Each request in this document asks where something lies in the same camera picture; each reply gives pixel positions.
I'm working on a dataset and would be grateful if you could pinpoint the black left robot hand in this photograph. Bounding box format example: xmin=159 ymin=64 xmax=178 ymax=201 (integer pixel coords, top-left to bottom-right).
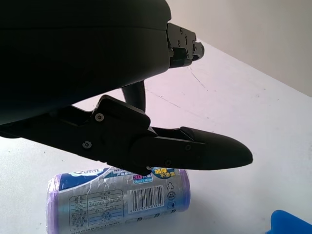
xmin=0 ymin=0 xmax=254 ymax=172

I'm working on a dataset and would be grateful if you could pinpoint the purple garbage bag roll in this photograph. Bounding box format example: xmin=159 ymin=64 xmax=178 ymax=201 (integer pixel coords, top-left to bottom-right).
xmin=46 ymin=167 xmax=191 ymax=234

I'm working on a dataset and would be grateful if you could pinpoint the blue plastic tray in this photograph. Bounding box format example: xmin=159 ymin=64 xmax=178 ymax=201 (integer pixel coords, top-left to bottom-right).
xmin=264 ymin=209 xmax=312 ymax=234

